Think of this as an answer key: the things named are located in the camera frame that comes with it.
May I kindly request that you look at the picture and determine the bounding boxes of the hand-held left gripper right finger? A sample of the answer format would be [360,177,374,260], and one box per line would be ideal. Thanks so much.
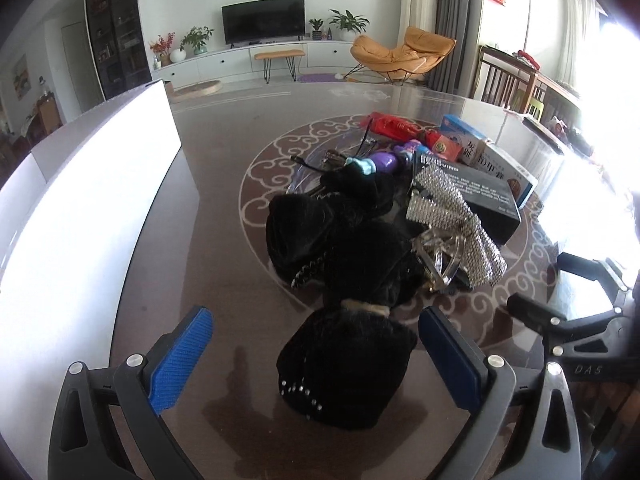
[419,306,588,480]

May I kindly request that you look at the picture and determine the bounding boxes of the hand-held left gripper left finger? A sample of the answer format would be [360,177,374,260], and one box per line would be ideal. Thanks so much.
[47,305,216,480]

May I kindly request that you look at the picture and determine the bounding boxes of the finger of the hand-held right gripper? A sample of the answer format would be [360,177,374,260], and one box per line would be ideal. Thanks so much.
[556,251,632,311]
[506,294,618,341]

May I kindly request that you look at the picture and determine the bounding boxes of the black velvet hair bow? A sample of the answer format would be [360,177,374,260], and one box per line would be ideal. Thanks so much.
[265,192,426,431]

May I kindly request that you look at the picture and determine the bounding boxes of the black printed box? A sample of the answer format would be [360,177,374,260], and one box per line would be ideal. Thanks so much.
[410,152,523,246]

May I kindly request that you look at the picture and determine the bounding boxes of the white cardboard box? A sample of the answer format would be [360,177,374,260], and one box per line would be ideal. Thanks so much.
[0,80,182,461]

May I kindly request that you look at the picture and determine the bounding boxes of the purple toy wand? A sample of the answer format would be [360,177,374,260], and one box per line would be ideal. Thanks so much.
[345,140,433,176]

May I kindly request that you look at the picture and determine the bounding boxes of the brown patterned desktop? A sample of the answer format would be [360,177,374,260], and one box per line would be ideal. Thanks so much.
[107,81,640,480]

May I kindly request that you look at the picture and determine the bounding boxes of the clear hair claw clip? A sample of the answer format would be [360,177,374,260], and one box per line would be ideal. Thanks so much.
[412,232,473,293]

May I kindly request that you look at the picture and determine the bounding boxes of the white and blue medicine box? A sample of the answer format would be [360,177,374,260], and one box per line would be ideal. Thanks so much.
[472,140,538,211]

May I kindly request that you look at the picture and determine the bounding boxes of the black flat device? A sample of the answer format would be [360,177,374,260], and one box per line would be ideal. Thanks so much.
[522,115,567,154]

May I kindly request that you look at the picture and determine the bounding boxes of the silver rhinestone hair bow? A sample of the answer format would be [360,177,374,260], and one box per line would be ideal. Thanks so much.
[405,166,508,286]

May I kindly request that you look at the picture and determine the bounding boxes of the wooden table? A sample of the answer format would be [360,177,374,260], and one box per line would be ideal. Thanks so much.
[535,71,603,133]

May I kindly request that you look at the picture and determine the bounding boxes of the blue carton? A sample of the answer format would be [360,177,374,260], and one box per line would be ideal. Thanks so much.
[440,114,493,167]

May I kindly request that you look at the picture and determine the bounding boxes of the black fluffy scrunchie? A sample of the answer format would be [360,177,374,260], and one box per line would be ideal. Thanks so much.
[320,164,401,221]

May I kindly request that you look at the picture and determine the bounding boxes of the wooden chair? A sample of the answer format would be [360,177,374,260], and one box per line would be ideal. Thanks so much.
[472,45,546,112]

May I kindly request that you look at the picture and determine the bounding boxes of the red plastic packet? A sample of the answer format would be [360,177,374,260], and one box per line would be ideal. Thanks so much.
[367,114,426,140]

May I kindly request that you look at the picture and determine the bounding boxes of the white curtain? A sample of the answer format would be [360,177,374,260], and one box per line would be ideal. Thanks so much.
[562,0,603,92]

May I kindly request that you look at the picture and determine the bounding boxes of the eyeglasses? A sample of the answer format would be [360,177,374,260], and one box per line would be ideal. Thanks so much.
[290,125,378,196]

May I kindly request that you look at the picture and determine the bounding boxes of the round beige floor mat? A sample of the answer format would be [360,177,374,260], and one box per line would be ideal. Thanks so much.
[172,80,222,97]

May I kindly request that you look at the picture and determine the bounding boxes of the grey curtain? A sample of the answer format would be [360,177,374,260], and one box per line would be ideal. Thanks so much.
[429,0,486,94]

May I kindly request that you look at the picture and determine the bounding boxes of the orange lounge chair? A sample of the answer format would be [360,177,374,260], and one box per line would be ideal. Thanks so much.
[350,26,457,86]

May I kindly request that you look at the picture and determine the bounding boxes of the white television cabinet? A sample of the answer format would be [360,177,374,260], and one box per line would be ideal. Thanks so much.
[160,39,362,87]

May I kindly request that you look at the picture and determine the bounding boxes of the covered standing air conditioner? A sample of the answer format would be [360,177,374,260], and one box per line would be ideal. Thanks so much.
[400,0,441,52]

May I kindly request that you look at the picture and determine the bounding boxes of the red flowers in vase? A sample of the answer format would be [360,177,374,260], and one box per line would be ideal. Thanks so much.
[149,33,177,69]

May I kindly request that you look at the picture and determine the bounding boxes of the bushy green potted plant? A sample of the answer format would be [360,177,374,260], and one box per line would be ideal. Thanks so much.
[180,26,215,56]

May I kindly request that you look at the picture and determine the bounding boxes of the wooden bench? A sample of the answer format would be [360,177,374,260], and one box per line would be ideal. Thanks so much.
[254,49,306,84]

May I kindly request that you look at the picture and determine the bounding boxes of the dark display cabinet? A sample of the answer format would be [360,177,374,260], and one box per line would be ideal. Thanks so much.
[84,0,153,101]

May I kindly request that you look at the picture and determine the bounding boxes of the large green potted plant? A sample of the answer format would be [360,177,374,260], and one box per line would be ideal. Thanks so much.
[327,9,371,37]

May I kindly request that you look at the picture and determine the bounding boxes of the black television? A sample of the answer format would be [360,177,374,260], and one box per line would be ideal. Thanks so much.
[221,0,307,45]

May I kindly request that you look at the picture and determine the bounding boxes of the wall painting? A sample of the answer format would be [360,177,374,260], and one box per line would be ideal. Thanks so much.
[12,54,29,100]

